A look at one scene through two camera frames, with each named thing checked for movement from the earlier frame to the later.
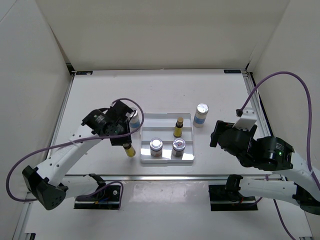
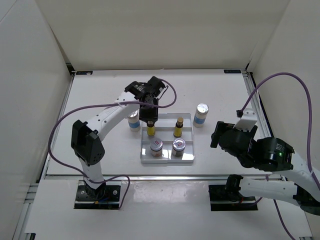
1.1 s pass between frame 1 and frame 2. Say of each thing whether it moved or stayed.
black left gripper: moved
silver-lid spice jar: stayed
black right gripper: stayed
